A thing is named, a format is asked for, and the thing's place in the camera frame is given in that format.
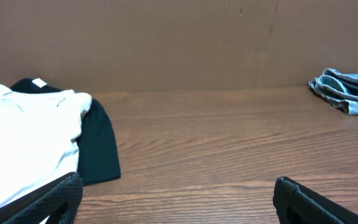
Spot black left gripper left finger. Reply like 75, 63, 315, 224
0, 172, 83, 224

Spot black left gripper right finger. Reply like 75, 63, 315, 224
273, 177, 358, 224

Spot beige cotton shorts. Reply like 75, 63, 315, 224
0, 84, 92, 208

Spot black t-shirt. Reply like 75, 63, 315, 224
10, 78, 122, 187

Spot folded blue denim shorts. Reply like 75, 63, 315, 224
308, 68, 358, 115

